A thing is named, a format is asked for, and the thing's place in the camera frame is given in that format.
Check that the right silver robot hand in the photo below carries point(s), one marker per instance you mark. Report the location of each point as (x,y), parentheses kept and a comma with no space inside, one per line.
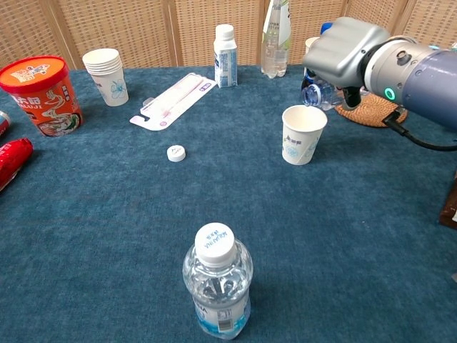
(342,50)

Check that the small clear plastic bottle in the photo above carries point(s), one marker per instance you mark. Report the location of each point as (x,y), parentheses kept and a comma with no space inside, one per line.
(319,95)

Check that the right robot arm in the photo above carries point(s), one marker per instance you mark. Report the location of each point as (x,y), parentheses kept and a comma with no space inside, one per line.
(425,82)

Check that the tall clear black-capped bottle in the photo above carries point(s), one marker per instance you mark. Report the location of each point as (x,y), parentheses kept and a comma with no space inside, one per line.
(275,46)

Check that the single white paper cup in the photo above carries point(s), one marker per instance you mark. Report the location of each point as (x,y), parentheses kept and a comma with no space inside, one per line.
(303,135)

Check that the white milk drink bottle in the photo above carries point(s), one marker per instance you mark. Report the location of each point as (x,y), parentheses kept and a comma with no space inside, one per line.
(225,60)

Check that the white bottle cap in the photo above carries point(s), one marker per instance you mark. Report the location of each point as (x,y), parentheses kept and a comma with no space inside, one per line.
(176,153)

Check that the clear plastic water bottle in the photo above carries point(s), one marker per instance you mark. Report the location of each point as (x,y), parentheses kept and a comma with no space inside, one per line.
(218,286)

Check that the red round snack tub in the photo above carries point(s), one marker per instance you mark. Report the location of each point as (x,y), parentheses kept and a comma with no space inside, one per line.
(43,96)

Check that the round woven rattan coaster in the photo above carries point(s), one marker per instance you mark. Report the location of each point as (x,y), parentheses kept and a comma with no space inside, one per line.
(371,112)

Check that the toothbrush in white package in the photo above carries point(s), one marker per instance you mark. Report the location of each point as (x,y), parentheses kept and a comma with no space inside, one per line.
(175,101)

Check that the bamboo folding screen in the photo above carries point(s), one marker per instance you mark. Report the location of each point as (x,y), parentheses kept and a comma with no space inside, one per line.
(150,28)

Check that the brown snack wrapper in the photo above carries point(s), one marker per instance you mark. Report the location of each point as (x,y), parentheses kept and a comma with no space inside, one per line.
(450,214)

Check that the stack of paper cups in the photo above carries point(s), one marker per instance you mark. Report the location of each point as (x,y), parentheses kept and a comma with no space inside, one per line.
(109,82)

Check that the blue tablecloth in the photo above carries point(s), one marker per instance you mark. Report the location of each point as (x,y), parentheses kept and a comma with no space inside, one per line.
(125,232)

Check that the red biscuit pack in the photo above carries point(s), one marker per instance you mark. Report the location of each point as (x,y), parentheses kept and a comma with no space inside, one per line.
(12,160)

